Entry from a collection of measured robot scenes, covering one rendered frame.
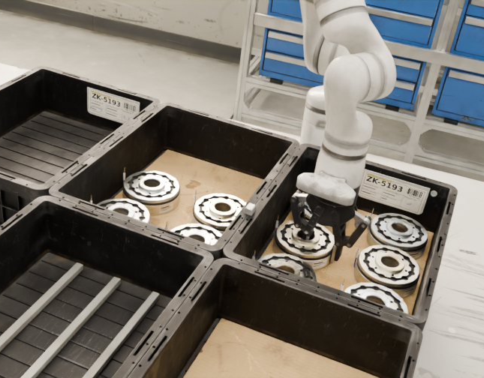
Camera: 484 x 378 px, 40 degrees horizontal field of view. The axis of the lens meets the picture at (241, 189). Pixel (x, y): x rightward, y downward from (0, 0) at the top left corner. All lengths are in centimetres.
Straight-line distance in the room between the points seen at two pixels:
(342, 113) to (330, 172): 10
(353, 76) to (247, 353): 41
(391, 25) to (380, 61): 196
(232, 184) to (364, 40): 45
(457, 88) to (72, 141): 196
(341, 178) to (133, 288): 36
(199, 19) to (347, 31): 314
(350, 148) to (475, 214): 70
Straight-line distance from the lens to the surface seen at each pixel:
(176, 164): 134
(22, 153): 137
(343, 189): 98
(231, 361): 94
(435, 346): 125
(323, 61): 133
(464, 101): 302
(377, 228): 120
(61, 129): 146
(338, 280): 111
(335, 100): 96
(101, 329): 98
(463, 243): 153
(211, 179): 130
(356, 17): 97
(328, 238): 114
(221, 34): 405
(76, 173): 113
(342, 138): 98
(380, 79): 96
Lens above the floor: 152
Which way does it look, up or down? 33 degrees down
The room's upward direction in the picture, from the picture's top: 8 degrees clockwise
